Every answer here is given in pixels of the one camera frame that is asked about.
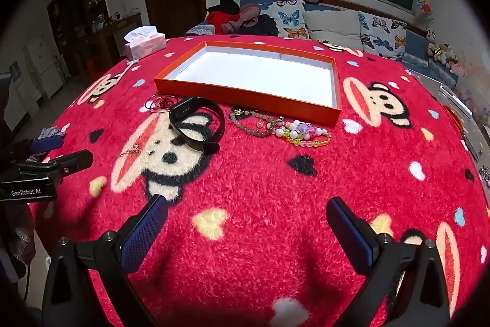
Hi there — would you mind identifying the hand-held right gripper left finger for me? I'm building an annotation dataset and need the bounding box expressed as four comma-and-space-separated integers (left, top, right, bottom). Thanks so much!
41, 194, 170, 327

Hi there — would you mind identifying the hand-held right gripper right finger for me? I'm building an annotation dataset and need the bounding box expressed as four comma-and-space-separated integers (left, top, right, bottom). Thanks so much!
325, 197, 450, 327

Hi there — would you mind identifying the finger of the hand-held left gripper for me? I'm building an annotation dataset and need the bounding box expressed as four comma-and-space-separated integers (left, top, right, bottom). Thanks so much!
48, 150, 94, 174
28, 135, 65, 155

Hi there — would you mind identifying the gold chain bracelet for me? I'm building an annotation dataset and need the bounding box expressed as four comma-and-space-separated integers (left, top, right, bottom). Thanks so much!
115, 143, 144, 159

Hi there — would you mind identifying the black smart band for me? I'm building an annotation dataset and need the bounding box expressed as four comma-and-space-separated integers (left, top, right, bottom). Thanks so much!
169, 96, 226, 155

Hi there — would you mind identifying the colorful bead bracelet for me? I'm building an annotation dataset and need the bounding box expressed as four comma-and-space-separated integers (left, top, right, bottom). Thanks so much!
273, 120, 333, 148

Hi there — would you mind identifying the green bead bracelet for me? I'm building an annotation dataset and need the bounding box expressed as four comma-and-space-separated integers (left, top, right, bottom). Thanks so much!
230, 107, 276, 138

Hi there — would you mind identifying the orange shallow box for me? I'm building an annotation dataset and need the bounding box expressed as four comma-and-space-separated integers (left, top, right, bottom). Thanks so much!
154, 41, 342, 126

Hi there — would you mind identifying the person's left forearm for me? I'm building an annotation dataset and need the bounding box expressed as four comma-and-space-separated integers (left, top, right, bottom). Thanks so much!
6, 203, 37, 268

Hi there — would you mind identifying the white cabinet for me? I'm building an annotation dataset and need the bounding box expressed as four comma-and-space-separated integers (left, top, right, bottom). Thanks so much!
8, 32, 66, 128

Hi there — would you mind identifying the red monkey print blanket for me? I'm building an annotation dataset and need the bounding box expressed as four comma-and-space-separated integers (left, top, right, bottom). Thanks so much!
31, 35, 490, 327

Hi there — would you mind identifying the wooden side table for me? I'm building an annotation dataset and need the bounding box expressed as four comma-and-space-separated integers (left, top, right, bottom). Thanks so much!
82, 13, 143, 71

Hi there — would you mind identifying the pink tissue box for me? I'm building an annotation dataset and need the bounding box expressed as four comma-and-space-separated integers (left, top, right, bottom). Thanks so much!
123, 25, 166, 59

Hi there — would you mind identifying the dark display cabinet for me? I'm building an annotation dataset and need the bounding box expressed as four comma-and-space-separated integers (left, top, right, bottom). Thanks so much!
47, 0, 115, 55

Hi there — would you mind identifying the grey table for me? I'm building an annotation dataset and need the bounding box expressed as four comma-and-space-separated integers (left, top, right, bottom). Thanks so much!
406, 68, 490, 190

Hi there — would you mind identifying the orange tool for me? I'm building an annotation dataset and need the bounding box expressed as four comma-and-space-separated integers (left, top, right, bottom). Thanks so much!
444, 105, 465, 132

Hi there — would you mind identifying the white flat object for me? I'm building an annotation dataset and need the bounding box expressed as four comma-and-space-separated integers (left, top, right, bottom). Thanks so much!
438, 84, 473, 117

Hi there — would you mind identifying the grey patterned throw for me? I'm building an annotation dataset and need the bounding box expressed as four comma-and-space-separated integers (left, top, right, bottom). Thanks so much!
186, 22, 217, 36

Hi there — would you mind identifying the pink plush toy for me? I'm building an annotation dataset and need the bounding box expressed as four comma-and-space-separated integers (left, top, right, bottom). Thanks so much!
450, 59, 468, 77

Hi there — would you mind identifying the butterfly print pillow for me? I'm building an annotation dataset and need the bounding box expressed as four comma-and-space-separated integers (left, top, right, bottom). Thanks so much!
268, 0, 311, 40
358, 11, 407, 61

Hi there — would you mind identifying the plush toy with yellow vest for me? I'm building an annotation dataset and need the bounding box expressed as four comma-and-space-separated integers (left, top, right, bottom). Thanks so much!
428, 43, 458, 65

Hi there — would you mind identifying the red garment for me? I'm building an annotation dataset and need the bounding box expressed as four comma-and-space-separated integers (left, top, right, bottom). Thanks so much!
209, 11, 242, 32

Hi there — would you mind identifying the beige pillow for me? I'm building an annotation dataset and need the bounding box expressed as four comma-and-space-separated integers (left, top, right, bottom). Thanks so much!
302, 10, 362, 52

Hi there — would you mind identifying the black garment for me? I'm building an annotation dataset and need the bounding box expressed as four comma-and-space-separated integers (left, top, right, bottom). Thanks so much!
209, 0, 240, 15

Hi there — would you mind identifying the black backpack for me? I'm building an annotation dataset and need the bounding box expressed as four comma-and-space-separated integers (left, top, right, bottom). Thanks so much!
241, 13, 279, 37

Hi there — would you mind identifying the pink garment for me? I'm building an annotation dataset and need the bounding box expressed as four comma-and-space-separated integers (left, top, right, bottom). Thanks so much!
222, 3, 269, 34

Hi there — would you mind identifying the blue sofa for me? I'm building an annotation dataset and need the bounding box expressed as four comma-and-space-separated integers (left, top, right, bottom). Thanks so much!
186, 0, 466, 90

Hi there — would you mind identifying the colorful flower toy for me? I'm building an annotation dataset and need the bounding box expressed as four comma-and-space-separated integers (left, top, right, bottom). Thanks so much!
415, 0, 435, 27

